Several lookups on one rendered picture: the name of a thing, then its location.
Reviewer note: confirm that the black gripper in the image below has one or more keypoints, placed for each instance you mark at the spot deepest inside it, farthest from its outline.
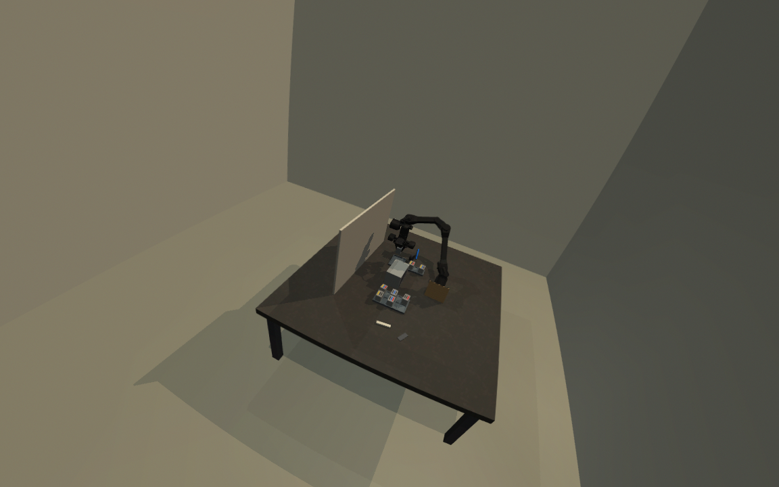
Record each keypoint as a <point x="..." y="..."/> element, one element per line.
<point x="409" y="244"/>

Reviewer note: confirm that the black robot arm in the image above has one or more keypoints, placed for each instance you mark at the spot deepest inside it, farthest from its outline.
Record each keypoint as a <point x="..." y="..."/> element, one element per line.
<point x="406" y="224"/>

